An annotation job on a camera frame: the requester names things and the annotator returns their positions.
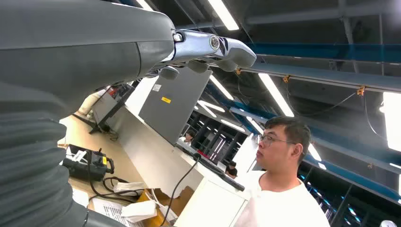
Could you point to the black joystick device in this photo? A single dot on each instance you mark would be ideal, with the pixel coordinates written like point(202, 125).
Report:
point(84, 164)

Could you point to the open cardboard box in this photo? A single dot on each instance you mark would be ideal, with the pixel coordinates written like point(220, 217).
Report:
point(181, 200)

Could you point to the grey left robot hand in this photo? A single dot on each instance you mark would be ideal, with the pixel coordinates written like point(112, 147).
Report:
point(78, 40)

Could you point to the grey laptop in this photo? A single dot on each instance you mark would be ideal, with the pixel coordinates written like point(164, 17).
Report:
point(172, 103)

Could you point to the white packet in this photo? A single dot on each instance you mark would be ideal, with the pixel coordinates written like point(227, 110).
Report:
point(128, 188)
point(139, 211)

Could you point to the person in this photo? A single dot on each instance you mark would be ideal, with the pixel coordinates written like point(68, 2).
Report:
point(189, 137)
point(282, 203)
point(231, 170)

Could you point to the white desk riser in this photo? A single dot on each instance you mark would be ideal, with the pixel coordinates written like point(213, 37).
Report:
point(150, 156)

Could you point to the person's eyeglasses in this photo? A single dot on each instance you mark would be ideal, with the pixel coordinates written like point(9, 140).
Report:
point(269, 140)

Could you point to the ceiling light strip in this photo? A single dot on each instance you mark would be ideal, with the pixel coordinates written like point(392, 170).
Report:
point(393, 122)
point(223, 14)
point(275, 94)

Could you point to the printed paper sheet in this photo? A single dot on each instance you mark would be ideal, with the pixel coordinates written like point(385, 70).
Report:
point(109, 211)

